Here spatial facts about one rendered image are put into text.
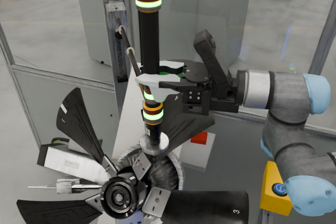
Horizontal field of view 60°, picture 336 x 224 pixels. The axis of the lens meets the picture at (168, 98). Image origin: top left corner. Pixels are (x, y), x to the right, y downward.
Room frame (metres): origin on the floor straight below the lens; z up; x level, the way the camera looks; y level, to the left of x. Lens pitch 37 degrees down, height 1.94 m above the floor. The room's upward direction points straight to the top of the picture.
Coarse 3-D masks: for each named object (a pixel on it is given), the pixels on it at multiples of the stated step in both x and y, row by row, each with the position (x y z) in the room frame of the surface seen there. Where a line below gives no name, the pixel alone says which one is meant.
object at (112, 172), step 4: (104, 156) 0.59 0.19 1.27; (104, 160) 0.59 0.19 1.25; (108, 160) 0.58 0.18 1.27; (104, 164) 0.60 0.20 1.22; (108, 164) 0.58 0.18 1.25; (104, 168) 0.61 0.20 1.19; (112, 168) 0.56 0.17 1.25; (108, 172) 0.59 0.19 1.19; (112, 172) 0.57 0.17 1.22; (116, 172) 0.55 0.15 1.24; (112, 176) 0.58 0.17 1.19
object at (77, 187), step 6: (30, 186) 0.64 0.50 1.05; (36, 186) 0.64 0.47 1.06; (42, 186) 0.63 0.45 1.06; (48, 186) 0.63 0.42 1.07; (54, 186) 0.62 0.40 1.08; (72, 186) 0.61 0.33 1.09; (78, 186) 0.61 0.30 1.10; (84, 186) 0.61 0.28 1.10; (90, 186) 0.60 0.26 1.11; (96, 186) 0.60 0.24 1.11
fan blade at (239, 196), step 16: (176, 192) 0.52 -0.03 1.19; (192, 192) 0.52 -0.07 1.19; (208, 192) 0.52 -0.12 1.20; (224, 192) 0.51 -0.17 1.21; (240, 192) 0.50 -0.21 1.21; (176, 208) 0.47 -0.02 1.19; (192, 208) 0.47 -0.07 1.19; (208, 208) 0.47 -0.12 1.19; (224, 208) 0.46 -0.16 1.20; (240, 208) 0.46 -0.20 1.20
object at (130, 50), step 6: (138, 12) 0.58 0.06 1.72; (138, 18) 0.58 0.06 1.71; (120, 24) 0.96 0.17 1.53; (138, 24) 0.58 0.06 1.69; (126, 36) 0.87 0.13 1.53; (126, 42) 0.83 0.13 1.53; (132, 48) 0.79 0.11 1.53; (132, 54) 0.75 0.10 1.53; (132, 60) 0.72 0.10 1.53; (138, 72) 0.65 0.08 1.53; (138, 84) 0.62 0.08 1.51
